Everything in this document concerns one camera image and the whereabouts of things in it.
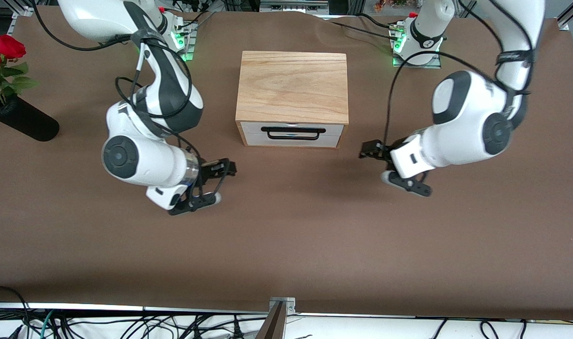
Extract wooden drawer with white front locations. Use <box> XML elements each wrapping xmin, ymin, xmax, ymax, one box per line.
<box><xmin>241</xmin><ymin>122</ymin><xmax>343</xmax><ymax>147</ymax></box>

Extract black metal drawer handle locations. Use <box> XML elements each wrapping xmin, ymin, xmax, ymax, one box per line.
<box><xmin>261</xmin><ymin>126</ymin><xmax>326</xmax><ymax>141</ymax></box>

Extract wooden drawer cabinet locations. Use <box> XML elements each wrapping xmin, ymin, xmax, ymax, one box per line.
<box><xmin>235</xmin><ymin>51</ymin><xmax>350</xmax><ymax>149</ymax></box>

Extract brown table cover mat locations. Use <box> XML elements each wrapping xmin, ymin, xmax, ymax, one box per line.
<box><xmin>0</xmin><ymin>6</ymin><xmax>573</xmax><ymax>321</ymax></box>

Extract orange background object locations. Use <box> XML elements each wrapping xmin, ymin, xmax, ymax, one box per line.
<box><xmin>373</xmin><ymin>0</ymin><xmax>409</xmax><ymax>12</ymax></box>

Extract grey background device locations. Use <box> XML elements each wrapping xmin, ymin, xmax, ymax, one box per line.
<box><xmin>259</xmin><ymin>0</ymin><xmax>330</xmax><ymax>14</ymax></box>

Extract aluminium profile bar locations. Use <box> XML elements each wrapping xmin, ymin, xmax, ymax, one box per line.
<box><xmin>256</xmin><ymin>301</ymin><xmax>287</xmax><ymax>339</ymax></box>

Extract black cylindrical vase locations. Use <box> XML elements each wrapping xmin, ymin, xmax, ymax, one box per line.
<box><xmin>0</xmin><ymin>93</ymin><xmax>60</xmax><ymax>142</ymax></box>

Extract red roses with green leaves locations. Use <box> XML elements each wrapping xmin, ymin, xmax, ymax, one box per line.
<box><xmin>0</xmin><ymin>34</ymin><xmax>41</xmax><ymax>106</ymax></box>

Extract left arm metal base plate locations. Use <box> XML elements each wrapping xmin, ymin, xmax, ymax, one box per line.
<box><xmin>392</xmin><ymin>52</ymin><xmax>442</xmax><ymax>69</ymax></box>

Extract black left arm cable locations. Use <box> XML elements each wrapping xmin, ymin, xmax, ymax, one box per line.
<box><xmin>383</xmin><ymin>0</ymin><xmax>536</xmax><ymax>151</ymax></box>

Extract black base power cable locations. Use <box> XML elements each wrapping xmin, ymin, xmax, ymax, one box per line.
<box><xmin>324</xmin><ymin>20</ymin><xmax>400</xmax><ymax>40</ymax></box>
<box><xmin>355</xmin><ymin>13</ymin><xmax>404</xmax><ymax>31</ymax></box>

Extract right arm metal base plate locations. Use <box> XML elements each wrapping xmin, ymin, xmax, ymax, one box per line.
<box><xmin>173</xmin><ymin>14</ymin><xmax>198</xmax><ymax>62</ymax></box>

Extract aluminium table edge rail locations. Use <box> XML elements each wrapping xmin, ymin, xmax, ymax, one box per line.
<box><xmin>0</xmin><ymin>303</ymin><xmax>270</xmax><ymax>315</ymax></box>

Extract small metal corner bracket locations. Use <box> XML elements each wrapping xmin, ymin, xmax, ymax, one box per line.
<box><xmin>269</xmin><ymin>297</ymin><xmax>297</xmax><ymax>315</ymax></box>

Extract black base cable bundle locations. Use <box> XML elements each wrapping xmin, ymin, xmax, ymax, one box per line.
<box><xmin>180</xmin><ymin>9</ymin><xmax>216</xmax><ymax>29</ymax></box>

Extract tangle of black cables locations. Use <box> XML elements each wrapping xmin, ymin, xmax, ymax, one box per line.
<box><xmin>0</xmin><ymin>308</ymin><xmax>268</xmax><ymax>339</ymax></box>

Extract teal cable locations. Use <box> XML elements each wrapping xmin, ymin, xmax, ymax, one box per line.
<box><xmin>38</xmin><ymin>311</ymin><xmax>56</xmax><ymax>339</ymax></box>

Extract black looped cable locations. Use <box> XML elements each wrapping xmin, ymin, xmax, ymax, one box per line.
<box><xmin>0</xmin><ymin>285</ymin><xmax>30</xmax><ymax>321</ymax></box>

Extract aluminium frame profile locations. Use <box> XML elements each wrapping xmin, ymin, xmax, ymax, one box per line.
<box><xmin>556</xmin><ymin>0</ymin><xmax>573</xmax><ymax>32</ymax></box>
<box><xmin>11</xmin><ymin>0</ymin><xmax>35</xmax><ymax>17</ymax></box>

